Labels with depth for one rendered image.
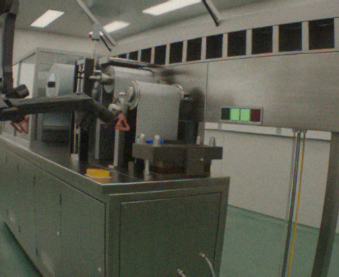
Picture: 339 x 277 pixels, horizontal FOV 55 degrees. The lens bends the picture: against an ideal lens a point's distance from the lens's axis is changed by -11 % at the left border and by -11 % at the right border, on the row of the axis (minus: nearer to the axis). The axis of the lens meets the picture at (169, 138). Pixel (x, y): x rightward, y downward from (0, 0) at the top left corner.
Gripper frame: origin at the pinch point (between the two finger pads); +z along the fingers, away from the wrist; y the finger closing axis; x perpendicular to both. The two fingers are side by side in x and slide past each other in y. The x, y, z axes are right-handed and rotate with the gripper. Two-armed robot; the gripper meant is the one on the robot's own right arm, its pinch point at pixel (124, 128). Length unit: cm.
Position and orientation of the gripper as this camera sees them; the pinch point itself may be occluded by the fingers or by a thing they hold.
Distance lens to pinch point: 159.1
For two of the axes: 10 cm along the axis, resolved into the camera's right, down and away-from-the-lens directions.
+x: 4.3, -8.7, 2.2
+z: 6.9, 4.8, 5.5
